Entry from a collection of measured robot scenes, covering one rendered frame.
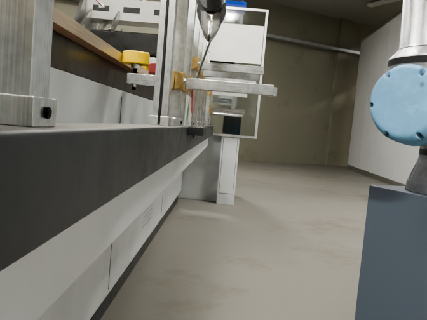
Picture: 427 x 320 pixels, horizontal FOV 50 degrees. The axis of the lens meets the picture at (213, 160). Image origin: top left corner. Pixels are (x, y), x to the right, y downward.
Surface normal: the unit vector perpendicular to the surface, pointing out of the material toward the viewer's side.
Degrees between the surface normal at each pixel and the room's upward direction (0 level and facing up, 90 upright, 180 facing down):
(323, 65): 90
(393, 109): 95
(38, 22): 90
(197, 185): 90
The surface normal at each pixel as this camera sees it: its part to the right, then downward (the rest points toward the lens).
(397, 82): -0.77, 0.07
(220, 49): -0.03, 0.07
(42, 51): 1.00, 0.09
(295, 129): 0.44, 0.11
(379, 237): -0.89, -0.04
